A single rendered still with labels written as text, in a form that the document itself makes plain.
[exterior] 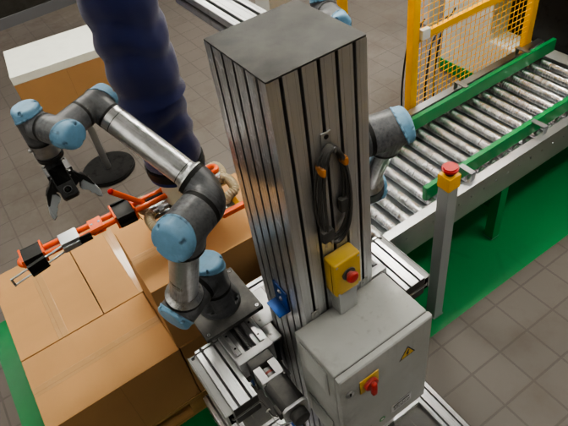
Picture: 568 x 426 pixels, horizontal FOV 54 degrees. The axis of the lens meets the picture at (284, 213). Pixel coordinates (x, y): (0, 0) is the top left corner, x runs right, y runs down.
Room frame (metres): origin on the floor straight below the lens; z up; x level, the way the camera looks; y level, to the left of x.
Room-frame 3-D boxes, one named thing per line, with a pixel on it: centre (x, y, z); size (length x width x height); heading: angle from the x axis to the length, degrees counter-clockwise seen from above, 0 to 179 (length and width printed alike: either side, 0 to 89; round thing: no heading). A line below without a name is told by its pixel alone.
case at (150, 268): (1.66, 0.37, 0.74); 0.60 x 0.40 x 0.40; 116
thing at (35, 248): (1.43, 0.92, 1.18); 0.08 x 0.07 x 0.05; 115
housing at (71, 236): (1.48, 0.79, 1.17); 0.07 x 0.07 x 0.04; 25
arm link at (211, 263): (1.18, 0.28, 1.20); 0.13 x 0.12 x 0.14; 143
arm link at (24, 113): (1.25, 0.60, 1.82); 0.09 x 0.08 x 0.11; 53
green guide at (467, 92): (2.77, -1.19, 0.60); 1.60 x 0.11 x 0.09; 117
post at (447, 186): (1.65, -0.70, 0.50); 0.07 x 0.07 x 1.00; 27
